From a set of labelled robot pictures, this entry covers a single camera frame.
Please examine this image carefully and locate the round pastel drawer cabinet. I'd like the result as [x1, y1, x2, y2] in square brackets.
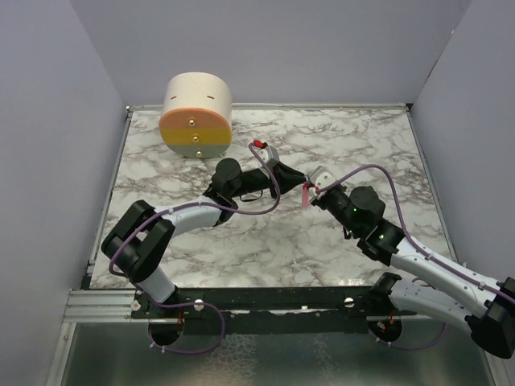
[159, 72, 233, 158]

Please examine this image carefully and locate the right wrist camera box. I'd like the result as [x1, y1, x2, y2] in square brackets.
[307, 166, 336, 194]

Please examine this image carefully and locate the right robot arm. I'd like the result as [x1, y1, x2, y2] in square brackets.
[311, 183, 514, 359]

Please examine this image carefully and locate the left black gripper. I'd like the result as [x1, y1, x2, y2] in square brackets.
[230, 161, 307, 199]

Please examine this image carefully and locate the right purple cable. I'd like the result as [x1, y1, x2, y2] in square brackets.
[315, 163, 515, 351]

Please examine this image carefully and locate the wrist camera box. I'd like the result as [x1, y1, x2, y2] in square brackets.
[250, 140, 280, 170]
[307, 166, 336, 194]

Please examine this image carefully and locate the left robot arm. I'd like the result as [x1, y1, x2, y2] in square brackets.
[101, 158, 307, 318]

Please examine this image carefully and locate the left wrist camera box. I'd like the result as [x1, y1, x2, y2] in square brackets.
[250, 140, 280, 170]

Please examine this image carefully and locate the pink keyring tag with ring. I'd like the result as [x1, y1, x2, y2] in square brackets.
[302, 181, 319, 207]

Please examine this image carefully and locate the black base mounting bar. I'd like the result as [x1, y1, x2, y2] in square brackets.
[114, 275, 401, 337]

